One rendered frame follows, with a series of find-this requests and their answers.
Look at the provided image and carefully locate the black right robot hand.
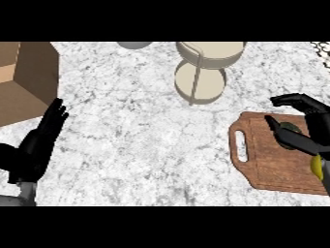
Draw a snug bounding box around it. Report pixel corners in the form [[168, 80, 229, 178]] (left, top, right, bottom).
[[263, 92, 330, 162]]

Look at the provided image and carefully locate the brown wooden cutting board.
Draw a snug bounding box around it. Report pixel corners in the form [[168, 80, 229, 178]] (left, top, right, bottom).
[[227, 110, 330, 197]]

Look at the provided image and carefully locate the grey round object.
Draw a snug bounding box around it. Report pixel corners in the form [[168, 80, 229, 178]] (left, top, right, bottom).
[[117, 42, 153, 50]]

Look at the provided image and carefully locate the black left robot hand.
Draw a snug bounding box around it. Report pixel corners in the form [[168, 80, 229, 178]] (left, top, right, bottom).
[[0, 97, 71, 185]]

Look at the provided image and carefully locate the beige tiered basket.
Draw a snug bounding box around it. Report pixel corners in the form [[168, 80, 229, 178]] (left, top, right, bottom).
[[173, 42, 248, 107]]

